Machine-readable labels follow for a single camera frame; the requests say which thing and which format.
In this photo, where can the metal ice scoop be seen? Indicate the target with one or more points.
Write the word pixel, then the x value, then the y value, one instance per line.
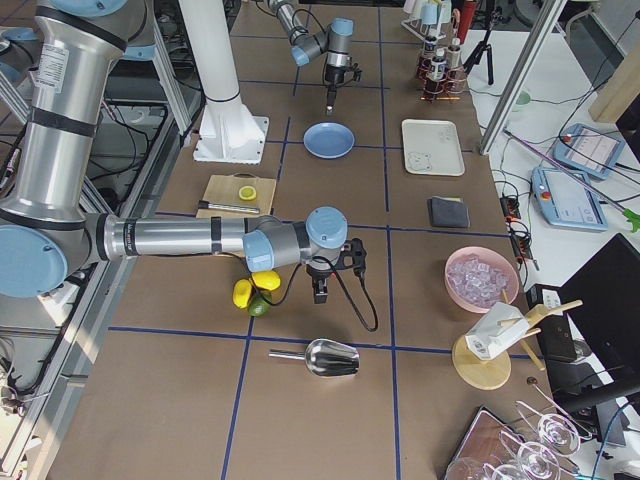
pixel 325 358

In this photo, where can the black tripod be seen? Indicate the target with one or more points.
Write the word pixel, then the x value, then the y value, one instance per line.
pixel 492 16

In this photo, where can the grey folded cloth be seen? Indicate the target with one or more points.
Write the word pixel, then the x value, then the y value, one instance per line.
pixel 448 213

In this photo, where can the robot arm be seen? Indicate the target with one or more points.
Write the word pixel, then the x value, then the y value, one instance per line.
pixel 333 41
pixel 45 236

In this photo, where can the white wire cup rack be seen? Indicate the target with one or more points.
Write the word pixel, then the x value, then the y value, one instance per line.
pixel 427 18

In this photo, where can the metal handled knife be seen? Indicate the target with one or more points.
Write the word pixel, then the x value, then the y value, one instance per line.
pixel 207 205

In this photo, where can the pink bowl of ice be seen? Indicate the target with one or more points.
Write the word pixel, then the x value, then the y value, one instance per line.
pixel 476 278

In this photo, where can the round wooden stand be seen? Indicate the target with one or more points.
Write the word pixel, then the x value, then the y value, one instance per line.
pixel 492 374

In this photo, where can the blue teach pendant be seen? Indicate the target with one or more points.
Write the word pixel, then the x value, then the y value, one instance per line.
pixel 566 203
pixel 584 148

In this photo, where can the blue teach pendant far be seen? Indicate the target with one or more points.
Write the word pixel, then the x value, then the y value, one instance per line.
pixel 584 148

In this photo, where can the white robot column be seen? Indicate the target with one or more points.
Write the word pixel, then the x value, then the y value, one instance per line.
pixel 208 34

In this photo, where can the red cylinder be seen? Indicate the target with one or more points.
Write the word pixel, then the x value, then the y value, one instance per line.
pixel 467 13

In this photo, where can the green bowl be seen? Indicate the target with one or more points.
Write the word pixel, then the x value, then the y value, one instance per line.
pixel 522 101

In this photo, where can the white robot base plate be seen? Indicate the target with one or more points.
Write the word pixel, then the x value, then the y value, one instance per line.
pixel 231 135

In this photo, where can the blue round plate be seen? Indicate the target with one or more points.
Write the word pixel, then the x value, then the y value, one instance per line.
pixel 328 140

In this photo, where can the dark tea bottle left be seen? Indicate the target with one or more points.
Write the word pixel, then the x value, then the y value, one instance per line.
pixel 433 83

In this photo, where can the small yellow lemon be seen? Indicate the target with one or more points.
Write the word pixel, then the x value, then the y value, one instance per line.
pixel 242 293

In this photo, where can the copper wire bottle rack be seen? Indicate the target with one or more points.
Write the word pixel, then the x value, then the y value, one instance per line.
pixel 449 92

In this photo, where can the large yellow lemon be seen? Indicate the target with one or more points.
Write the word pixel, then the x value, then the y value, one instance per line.
pixel 266 280

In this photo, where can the dark tea bottle right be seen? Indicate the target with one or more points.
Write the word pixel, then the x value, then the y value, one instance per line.
pixel 429 47

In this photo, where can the cream bear tray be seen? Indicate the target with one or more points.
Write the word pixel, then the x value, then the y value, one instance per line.
pixel 431 147

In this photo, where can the aluminium frame post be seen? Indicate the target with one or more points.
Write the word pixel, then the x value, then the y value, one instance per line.
pixel 541 29

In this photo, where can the black monitor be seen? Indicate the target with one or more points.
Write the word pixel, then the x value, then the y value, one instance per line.
pixel 608 287

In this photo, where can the wooden cutting board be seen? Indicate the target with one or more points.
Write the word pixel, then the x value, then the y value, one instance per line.
pixel 224 189

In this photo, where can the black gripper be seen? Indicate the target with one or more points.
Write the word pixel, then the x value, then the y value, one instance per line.
pixel 318 274
pixel 332 78

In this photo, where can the white paper carton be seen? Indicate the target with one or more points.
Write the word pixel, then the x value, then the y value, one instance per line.
pixel 501 327

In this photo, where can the lemon half slice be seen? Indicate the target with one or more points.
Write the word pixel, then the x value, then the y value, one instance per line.
pixel 247 193

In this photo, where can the blue teach pendant near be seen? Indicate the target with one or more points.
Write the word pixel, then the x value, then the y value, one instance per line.
pixel 566 203

